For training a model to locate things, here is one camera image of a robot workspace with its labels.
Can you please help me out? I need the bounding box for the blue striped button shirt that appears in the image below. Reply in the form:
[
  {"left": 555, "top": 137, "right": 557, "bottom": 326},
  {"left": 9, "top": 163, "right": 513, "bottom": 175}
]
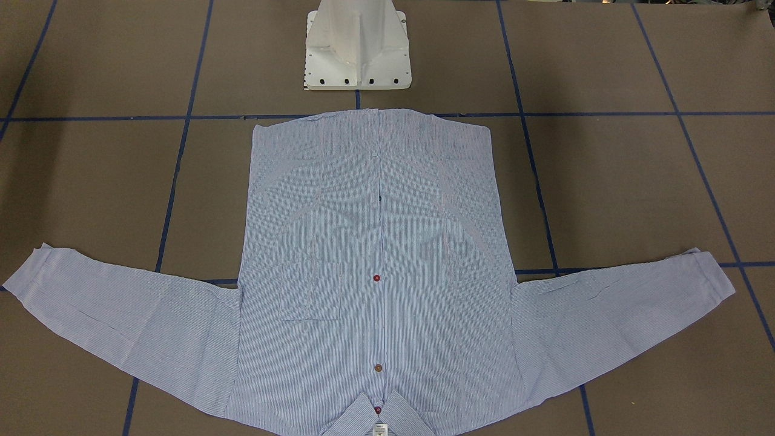
[{"left": 4, "top": 110, "right": 734, "bottom": 435}]

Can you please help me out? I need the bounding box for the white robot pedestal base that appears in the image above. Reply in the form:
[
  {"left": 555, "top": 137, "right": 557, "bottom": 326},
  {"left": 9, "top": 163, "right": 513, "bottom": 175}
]
[{"left": 303, "top": 1, "right": 412, "bottom": 91}]

